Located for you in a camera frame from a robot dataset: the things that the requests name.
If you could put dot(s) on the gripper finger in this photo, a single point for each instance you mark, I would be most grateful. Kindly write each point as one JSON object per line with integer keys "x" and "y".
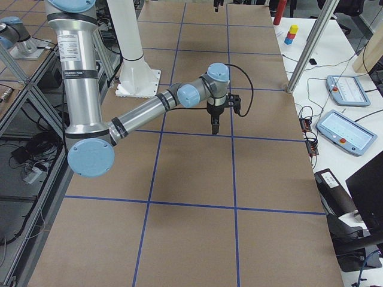
{"x": 217, "y": 124}
{"x": 213, "y": 125}

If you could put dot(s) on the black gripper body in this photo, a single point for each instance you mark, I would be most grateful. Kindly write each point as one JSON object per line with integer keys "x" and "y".
{"x": 214, "y": 111}

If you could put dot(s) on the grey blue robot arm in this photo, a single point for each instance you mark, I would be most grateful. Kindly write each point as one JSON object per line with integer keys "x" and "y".
{"x": 90, "y": 139}

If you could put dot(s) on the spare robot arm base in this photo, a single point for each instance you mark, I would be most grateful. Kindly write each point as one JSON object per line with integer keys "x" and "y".
{"x": 17, "y": 40}

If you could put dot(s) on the blue wooden block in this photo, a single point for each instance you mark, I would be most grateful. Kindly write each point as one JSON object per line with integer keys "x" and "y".
{"x": 288, "y": 41}

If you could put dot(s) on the red wooden block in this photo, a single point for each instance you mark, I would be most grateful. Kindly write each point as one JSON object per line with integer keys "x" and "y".
{"x": 290, "y": 35}

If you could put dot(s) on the orange circuit board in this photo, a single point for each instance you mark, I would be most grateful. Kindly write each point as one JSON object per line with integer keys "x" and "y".
{"x": 310, "y": 137}

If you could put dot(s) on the yellow wooden block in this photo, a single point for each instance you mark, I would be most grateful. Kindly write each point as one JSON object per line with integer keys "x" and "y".
{"x": 293, "y": 29}

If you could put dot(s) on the red cylinder bottle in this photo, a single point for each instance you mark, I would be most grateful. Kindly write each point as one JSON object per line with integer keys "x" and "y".
{"x": 279, "y": 12}

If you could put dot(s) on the far teach pendant tablet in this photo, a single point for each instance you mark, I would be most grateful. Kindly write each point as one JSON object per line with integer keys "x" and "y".
{"x": 347, "y": 91}

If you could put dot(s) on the teach pendant tablet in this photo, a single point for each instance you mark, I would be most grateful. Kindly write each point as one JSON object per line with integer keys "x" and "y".
{"x": 346, "y": 133}
{"x": 347, "y": 91}

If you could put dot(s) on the near teach pendant tablet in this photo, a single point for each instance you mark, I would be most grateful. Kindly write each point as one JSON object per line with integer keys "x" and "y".
{"x": 346, "y": 133}

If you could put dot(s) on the black monitor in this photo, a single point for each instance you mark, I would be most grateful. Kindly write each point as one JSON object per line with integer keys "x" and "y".
{"x": 365, "y": 187}

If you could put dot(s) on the black desk device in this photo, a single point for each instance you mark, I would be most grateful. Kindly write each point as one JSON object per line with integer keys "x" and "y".
{"x": 353, "y": 245}

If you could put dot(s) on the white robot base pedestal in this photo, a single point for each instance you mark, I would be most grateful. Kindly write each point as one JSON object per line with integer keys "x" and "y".
{"x": 136, "y": 78}

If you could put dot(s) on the aluminium frame post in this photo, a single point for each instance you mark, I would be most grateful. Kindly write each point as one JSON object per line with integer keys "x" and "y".
{"x": 311, "y": 43}

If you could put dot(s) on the aluminium frame rack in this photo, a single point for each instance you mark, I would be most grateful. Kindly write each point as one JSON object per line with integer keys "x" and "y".
{"x": 34, "y": 170}

